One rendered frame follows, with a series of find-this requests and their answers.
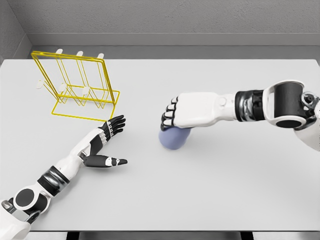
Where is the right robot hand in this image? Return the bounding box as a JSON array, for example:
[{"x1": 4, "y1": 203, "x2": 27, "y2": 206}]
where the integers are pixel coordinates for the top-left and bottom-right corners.
[{"x1": 160, "y1": 92, "x2": 220, "y2": 132}]

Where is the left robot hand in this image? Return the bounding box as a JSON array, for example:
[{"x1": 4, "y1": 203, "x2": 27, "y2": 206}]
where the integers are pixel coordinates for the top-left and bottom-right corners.
[{"x1": 72, "y1": 114, "x2": 128, "y2": 169}]

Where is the blue cup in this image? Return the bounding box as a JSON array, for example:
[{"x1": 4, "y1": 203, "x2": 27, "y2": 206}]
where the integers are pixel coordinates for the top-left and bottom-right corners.
[{"x1": 158, "y1": 126, "x2": 192, "y2": 151}]

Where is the yellow wire cup holder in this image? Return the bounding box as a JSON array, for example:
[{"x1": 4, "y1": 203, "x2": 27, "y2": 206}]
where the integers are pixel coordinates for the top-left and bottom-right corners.
[{"x1": 31, "y1": 48, "x2": 121, "y2": 123}]

